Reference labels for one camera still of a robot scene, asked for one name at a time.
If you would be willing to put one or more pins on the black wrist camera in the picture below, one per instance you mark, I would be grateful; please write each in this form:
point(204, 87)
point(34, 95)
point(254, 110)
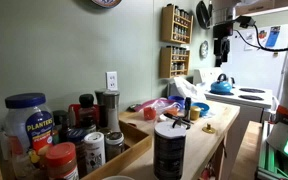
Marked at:
point(245, 21)

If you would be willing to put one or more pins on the blue kettle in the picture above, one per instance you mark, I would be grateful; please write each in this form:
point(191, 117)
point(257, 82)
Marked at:
point(221, 87)

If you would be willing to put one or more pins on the black hanging pan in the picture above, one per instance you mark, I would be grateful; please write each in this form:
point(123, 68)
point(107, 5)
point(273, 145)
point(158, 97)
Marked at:
point(202, 15)

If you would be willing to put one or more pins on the white refrigerator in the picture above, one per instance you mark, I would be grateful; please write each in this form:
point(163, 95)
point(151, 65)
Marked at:
point(257, 70)

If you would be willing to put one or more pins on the clear plastic bag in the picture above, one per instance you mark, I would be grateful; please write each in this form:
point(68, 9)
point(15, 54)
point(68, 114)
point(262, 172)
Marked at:
point(164, 105)

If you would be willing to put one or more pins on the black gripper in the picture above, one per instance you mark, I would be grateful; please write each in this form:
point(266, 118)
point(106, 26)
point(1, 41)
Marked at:
point(222, 45)

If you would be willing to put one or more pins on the large wooden spice rack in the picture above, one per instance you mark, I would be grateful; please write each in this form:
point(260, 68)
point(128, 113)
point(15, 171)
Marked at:
point(165, 23)

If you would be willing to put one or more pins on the gold small jar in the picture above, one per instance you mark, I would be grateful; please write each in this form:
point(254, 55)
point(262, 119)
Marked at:
point(195, 114)

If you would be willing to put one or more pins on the black and white container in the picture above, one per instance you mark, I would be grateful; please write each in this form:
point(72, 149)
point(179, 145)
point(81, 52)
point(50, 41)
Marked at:
point(169, 153)

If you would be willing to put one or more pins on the white stove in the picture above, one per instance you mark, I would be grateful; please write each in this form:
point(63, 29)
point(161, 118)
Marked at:
point(247, 116)

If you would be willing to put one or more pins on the black utensil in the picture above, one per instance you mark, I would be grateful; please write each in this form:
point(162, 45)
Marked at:
point(177, 118)

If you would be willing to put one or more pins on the white spice shaker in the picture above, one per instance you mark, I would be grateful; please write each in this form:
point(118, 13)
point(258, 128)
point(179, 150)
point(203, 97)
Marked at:
point(94, 153)

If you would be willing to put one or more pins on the white wall outlet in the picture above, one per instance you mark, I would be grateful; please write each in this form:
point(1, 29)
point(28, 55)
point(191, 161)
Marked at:
point(111, 81)

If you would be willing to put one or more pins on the small wooden spice rack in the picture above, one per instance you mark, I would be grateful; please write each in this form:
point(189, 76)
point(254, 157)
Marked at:
point(164, 63)

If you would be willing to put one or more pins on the red container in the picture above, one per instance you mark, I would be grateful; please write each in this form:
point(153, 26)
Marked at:
point(73, 111)

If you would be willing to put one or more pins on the white bowl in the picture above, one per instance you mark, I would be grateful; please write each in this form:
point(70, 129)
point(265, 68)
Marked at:
point(118, 178)

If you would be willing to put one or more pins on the brass knob lid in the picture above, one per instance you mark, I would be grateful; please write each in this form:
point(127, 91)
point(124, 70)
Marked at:
point(208, 129)

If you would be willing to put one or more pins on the wooden tray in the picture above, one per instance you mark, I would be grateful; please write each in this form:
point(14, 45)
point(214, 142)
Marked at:
point(134, 146)

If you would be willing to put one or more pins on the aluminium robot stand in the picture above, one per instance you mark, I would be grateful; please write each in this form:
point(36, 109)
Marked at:
point(274, 166)

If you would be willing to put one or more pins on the orange small cup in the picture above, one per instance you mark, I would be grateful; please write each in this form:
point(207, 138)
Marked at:
point(149, 114)

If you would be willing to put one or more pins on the Planters jar with blue lid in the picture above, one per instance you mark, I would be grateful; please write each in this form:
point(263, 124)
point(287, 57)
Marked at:
point(27, 133)

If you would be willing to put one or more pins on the white overhead shelf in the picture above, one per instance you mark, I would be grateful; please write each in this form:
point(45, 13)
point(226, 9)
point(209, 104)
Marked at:
point(270, 6)

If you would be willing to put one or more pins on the white paper bag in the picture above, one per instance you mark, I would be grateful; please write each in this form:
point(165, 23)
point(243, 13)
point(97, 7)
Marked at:
point(189, 88)

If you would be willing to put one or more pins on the dark jar with blue lid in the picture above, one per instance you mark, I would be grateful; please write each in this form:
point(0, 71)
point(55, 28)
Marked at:
point(76, 136)

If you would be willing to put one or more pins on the dark bottle with black cap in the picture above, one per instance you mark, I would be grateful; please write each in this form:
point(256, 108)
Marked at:
point(86, 110)

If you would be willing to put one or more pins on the blue fridge paper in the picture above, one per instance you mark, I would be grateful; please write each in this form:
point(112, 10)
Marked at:
point(273, 36)

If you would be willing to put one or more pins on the blue shallow lid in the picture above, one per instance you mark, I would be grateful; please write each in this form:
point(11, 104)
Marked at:
point(202, 108)

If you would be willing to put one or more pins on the small round wall clock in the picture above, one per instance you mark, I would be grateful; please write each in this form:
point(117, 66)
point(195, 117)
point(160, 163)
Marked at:
point(204, 50)

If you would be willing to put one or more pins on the glass jar with dark lid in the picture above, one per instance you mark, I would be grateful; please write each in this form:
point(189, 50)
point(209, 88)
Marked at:
point(114, 148)

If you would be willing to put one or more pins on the decorative wall plate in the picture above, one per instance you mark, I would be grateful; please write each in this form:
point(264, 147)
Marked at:
point(106, 2)

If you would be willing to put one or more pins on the red lid spice jar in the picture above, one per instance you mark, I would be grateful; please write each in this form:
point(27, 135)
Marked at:
point(62, 163)

